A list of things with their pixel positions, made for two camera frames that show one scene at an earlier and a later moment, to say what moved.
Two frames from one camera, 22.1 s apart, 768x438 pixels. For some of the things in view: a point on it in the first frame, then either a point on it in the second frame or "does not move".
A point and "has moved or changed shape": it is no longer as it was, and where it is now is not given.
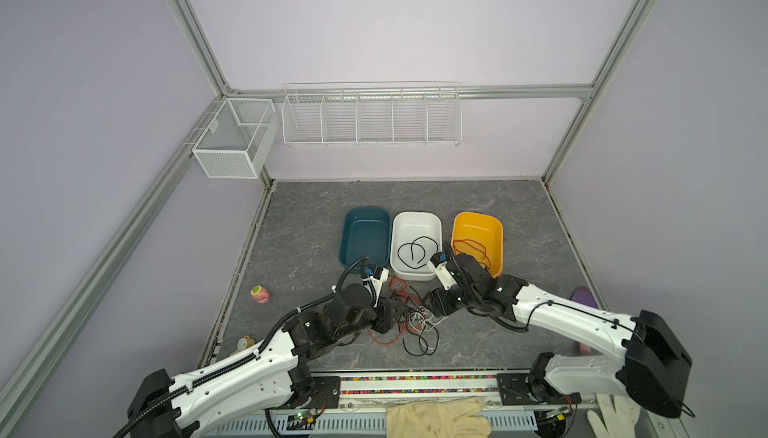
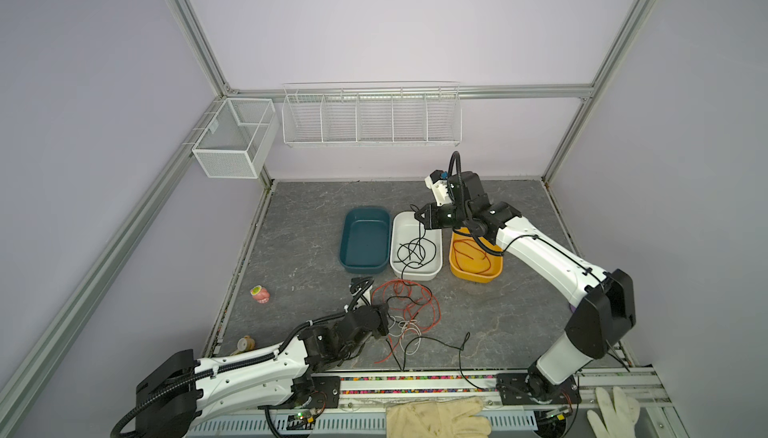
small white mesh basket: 238,141 does not move
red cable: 475,249 does not move
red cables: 400,286 has moved or changed shape
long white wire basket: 373,114 does not move
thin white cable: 421,307 → 410,335
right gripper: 437,301 → 428,216
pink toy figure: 260,294 does not move
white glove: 620,419 does not move
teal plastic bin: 365,232 does not move
